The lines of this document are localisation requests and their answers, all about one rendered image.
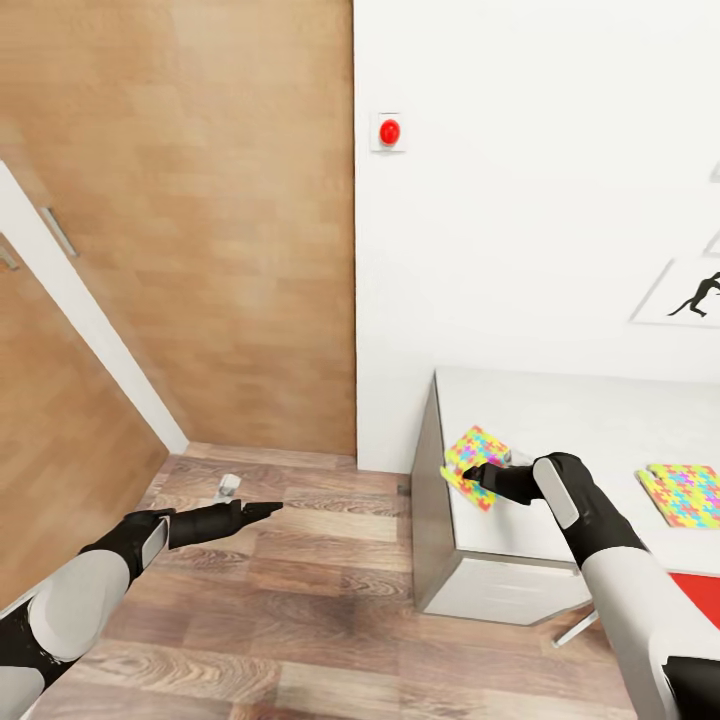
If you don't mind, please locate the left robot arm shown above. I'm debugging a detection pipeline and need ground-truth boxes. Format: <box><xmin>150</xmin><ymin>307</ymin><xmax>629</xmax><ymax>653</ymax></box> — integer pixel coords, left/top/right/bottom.
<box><xmin>0</xmin><ymin>474</ymin><xmax>283</xmax><ymax>720</ymax></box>

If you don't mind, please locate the jigsaw puzzle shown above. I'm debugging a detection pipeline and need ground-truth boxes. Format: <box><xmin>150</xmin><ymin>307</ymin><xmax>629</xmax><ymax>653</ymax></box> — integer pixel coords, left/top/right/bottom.
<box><xmin>441</xmin><ymin>425</ymin><xmax>509</xmax><ymax>513</ymax></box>
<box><xmin>637</xmin><ymin>463</ymin><xmax>720</xmax><ymax>530</ymax></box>

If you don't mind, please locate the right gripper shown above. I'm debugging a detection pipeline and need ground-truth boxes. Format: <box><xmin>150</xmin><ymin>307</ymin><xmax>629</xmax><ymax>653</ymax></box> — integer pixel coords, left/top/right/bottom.
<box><xmin>463</xmin><ymin>462</ymin><xmax>531</xmax><ymax>506</ymax></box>

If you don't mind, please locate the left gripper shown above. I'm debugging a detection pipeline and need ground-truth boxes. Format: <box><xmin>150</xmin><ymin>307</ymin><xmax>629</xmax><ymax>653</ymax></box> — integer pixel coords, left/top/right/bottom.
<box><xmin>193</xmin><ymin>499</ymin><xmax>283</xmax><ymax>544</ymax></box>

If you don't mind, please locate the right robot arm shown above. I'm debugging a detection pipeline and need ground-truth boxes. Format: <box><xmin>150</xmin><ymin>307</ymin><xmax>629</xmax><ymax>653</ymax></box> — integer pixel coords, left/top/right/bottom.
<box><xmin>463</xmin><ymin>448</ymin><xmax>720</xmax><ymax>720</ymax></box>

